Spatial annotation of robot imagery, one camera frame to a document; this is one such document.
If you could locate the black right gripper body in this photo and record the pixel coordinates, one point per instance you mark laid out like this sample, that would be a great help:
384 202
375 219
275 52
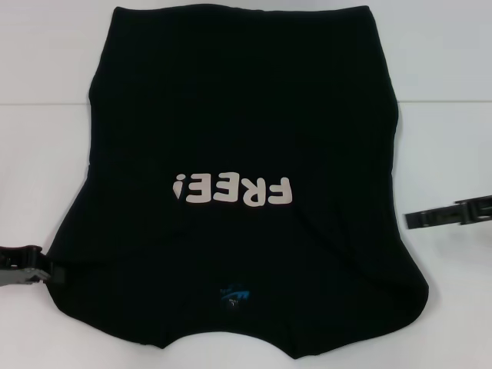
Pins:
476 209

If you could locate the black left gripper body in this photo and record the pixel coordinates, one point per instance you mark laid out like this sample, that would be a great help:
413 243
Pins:
13 269

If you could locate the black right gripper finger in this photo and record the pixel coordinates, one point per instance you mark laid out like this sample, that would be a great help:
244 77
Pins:
430 218

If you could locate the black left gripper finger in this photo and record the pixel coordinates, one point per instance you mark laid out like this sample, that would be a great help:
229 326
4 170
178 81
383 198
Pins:
46 271

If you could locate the black shirt with FREE print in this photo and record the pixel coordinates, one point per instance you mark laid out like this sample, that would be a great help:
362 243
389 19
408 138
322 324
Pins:
238 115

